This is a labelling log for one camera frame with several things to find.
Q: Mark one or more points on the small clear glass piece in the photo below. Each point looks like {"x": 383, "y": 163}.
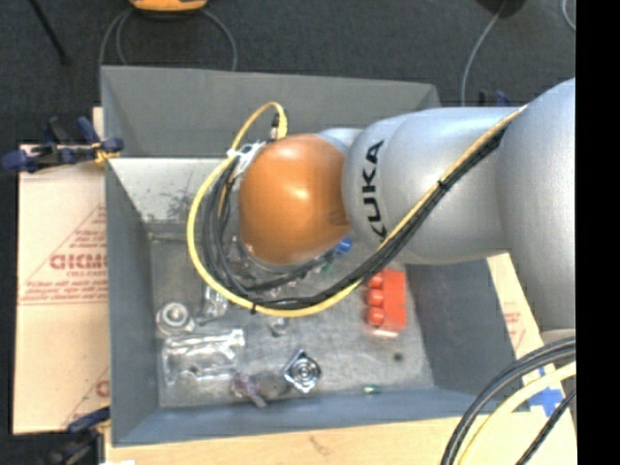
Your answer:
{"x": 278, "y": 327}

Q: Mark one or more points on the small green object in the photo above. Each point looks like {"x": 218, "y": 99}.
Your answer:
{"x": 371, "y": 390}

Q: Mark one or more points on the grey metal bin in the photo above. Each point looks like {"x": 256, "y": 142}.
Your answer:
{"x": 145, "y": 279}

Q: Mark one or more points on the clear plastic bottle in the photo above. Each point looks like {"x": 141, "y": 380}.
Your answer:
{"x": 203, "y": 356}

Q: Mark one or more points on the purple clear plastic object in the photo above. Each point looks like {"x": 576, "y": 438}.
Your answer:
{"x": 259, "y": 386}

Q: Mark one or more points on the orange toy block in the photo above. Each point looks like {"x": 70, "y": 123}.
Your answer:
{"x": 390, "y": 303}

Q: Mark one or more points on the brown cardboard board, red print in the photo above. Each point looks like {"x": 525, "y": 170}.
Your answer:
{"x": 58, "y": 240}

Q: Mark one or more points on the square clear glass dish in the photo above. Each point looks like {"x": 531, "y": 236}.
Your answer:
{"x": 302, "y": 371}

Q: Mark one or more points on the small blue cap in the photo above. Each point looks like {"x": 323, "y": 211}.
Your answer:
{"x": 343, "y": 246}

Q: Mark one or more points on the round clear glass jar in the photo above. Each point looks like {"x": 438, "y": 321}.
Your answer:
{"x": 173, "y": 317}

